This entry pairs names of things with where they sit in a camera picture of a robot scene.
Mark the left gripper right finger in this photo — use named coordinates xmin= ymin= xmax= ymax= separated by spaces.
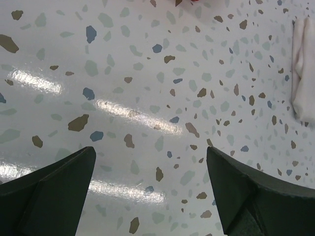
xmin=206 ymin=147 xmax=315 ymax=236

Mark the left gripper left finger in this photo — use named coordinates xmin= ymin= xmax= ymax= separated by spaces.
xmin=0 ymin=147 xmax=96 ymax=236

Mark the white graphic t-shirt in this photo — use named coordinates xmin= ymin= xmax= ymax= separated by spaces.
xmin=291 ymin=17 xmax=315 ymax=123

